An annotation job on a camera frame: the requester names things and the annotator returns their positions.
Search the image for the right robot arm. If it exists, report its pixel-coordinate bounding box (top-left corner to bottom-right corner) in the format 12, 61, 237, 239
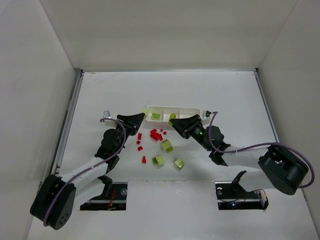
169, 114, 314, 196

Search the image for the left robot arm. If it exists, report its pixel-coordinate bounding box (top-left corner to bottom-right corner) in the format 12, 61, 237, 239
29, 112, 145, 230

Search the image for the white divided container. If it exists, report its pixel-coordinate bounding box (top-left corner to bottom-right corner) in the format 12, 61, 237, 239
143, 105, 202, 126

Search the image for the red lego pile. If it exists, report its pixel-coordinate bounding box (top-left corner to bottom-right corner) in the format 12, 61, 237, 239
150, 129, 163, 142

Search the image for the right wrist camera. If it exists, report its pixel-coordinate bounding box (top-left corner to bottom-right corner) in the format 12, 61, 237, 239
202, 110, 212, 119

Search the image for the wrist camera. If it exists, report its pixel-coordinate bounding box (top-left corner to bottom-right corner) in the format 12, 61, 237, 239
202, 110, 212, 119
103, 110, 111, 119

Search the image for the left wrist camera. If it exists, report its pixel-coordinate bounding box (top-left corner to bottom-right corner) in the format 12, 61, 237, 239
103, 110, 111, 119

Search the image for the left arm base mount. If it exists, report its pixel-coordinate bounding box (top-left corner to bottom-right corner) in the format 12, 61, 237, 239
79, 176, 128, 211

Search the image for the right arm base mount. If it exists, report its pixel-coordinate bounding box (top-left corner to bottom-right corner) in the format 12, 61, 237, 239
215, 170, 269, 211

